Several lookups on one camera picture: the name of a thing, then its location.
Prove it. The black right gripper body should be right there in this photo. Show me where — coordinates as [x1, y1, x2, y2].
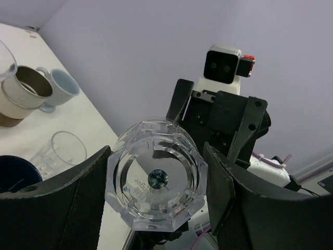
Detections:
[179, 90, 271, 157]

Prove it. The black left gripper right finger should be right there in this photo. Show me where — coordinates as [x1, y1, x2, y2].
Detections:
[203, 144, 332, 249]

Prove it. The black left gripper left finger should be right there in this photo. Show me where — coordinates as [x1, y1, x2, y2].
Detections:
[1, 146, 111, 249]

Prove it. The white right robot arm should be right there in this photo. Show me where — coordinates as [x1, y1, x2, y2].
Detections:
[166, 79, 300, 191]

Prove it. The clear faceted glass tumbler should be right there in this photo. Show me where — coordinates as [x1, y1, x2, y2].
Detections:
[30, 131, 87, 180]

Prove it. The clear plastic cup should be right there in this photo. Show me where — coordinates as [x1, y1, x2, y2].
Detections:
[0, 41, 18, 82]

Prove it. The dark blue mug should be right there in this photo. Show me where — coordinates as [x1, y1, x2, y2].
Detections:
[1, 155, 42, 193]

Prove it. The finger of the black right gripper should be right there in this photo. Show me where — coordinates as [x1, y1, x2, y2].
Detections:
[227, 97, 268, 163]
[166, 79, 194, 122]

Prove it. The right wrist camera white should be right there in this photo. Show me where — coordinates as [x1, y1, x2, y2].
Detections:
[196, 44, 255, 95]

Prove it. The white brown banded cup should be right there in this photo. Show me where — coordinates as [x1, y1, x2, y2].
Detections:
[1, 66, 53, 128]

